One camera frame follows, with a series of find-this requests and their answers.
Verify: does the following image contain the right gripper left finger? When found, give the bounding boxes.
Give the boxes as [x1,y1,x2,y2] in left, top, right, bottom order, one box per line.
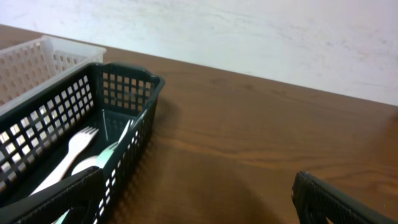
[1,166,104,224]

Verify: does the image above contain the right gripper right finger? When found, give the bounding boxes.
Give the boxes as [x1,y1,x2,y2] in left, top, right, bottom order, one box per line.
[292,171,397,224]

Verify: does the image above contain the white plastic fork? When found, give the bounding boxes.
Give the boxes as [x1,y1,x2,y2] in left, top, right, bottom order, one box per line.
[52,141,119,224]
[30,126,99,195]
[118,119,134,144]

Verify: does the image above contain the white plastic spoon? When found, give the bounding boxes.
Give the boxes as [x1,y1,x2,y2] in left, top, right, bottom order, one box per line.
[71,156,98,175]

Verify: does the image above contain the black perforated plastic basket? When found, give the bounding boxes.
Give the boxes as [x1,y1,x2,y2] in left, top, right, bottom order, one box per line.
[1,63,165,223]

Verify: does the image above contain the clear perforated plastic basket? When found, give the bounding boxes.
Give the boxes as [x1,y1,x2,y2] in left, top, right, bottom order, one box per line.
[1,35,106,114]

